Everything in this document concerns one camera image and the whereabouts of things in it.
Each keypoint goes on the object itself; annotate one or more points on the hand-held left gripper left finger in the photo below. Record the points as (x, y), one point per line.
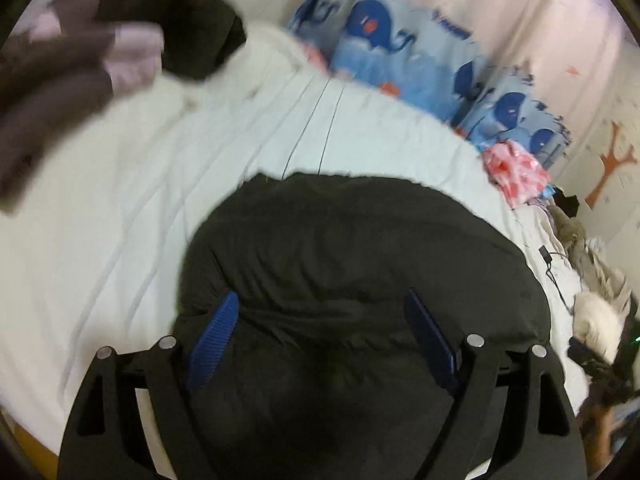
(212, 345)

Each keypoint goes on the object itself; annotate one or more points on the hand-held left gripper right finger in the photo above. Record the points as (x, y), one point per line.
(432, 340)

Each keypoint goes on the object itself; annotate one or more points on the large black puffer jacket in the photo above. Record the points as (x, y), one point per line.
(350, 240)

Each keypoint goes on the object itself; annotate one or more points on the dark clothes pile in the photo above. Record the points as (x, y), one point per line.
(567, 203)

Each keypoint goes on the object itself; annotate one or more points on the cream padded coat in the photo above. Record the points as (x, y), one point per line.
(597, 322)

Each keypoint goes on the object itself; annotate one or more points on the olive quilted coat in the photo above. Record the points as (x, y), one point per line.
(575, 235)

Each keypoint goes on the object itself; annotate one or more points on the white striped bed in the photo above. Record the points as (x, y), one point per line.
(125, 210)

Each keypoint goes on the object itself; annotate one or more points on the pink checked cloth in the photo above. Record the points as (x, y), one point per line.
(515, 170)

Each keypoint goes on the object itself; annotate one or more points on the purple and lilac jacket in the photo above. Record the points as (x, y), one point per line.
(50, 100)

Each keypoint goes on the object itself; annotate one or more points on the small pink cloth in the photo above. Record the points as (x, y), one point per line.
(315, 55)

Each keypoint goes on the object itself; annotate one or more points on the crumpled black jacket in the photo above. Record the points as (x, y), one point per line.
(200, 35)

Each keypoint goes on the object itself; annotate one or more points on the blue whale print curtain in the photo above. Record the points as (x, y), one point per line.
(380, 25)

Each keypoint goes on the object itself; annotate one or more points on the orange tree wall decal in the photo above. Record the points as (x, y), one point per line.
(610, 170)

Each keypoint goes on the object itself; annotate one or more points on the wooden bed frame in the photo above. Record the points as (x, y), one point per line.
(35, 455)

